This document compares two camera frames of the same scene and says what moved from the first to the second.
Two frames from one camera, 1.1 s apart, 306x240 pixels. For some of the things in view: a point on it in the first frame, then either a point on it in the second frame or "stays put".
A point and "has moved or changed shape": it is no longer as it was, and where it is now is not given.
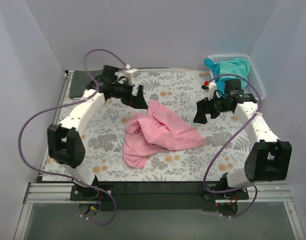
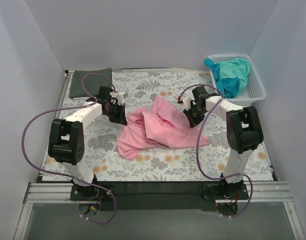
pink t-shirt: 160,128 has moved or changed shape
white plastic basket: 254,75 stays put
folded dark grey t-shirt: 79,81 stays put
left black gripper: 132,96 → 118,113
